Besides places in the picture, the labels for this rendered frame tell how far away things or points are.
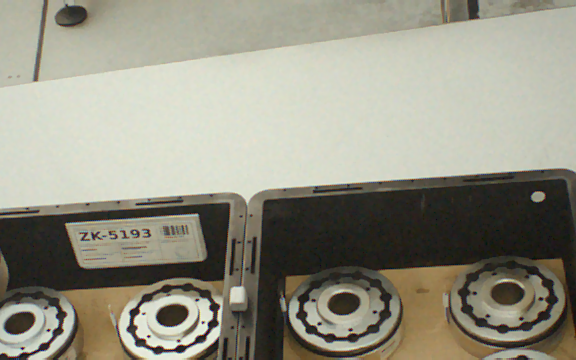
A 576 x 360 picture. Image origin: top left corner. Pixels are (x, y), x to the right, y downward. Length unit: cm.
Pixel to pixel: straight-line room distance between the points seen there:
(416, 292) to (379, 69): 53
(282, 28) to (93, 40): 45
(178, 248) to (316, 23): 183
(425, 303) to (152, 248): 26
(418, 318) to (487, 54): 59
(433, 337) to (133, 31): 202
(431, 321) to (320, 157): 43
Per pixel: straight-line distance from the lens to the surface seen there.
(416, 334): 116
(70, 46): 308
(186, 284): 119
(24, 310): 121
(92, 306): 124
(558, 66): 166
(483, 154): 153
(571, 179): 115
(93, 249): 122
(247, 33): 299
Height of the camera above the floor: 171
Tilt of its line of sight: 42 degrees down
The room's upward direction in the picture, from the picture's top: 10 degrees counter-clockwise
